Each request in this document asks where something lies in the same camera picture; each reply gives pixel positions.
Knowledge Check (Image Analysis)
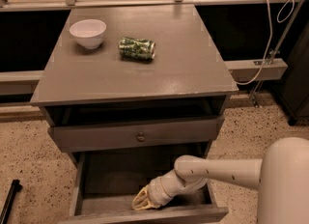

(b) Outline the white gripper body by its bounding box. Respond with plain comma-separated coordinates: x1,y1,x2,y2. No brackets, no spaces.
146,177,172,208

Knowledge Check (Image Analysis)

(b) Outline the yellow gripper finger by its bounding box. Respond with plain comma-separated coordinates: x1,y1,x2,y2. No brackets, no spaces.
132,203,160,210
132,185,150,207

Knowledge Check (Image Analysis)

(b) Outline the grey drawer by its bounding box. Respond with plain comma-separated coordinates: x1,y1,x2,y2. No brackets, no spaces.
59,142,228,224
48,115,224,153

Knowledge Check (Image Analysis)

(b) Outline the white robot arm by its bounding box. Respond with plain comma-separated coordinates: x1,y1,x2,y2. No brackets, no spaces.
131,137,309,224

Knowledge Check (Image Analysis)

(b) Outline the grey top drawer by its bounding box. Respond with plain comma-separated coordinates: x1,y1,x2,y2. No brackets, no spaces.
48,115,224,153

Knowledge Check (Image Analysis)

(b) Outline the grey wooden drawer cabinet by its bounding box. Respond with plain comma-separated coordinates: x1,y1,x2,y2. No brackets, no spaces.
31,5,238,154

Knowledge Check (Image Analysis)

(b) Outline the black bar on floor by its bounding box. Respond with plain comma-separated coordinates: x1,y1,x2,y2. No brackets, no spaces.
0,180,22,224

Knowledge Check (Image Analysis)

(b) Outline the crushed green soda can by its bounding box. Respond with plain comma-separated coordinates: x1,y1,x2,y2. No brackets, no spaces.
118,37,155,62

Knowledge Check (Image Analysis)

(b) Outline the dark cabinet at right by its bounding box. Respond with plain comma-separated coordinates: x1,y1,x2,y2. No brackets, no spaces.
282,22,309,126

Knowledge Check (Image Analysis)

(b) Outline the white ceramic bowl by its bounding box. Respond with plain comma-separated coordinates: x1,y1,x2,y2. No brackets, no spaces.
70,19,107,49

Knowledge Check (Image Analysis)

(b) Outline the grey metal railing frame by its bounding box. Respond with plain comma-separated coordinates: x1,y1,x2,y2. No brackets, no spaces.
0,0,309,97

